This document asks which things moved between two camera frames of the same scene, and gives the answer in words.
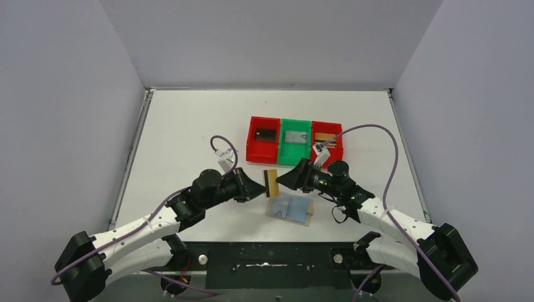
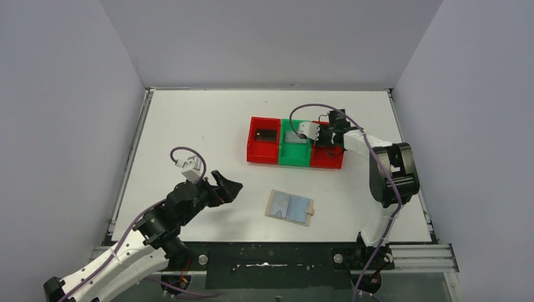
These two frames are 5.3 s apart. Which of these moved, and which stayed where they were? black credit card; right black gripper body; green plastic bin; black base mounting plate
Moved: right black gripper body
Stayed: black credit card; green plastic bin; black base mounting plate
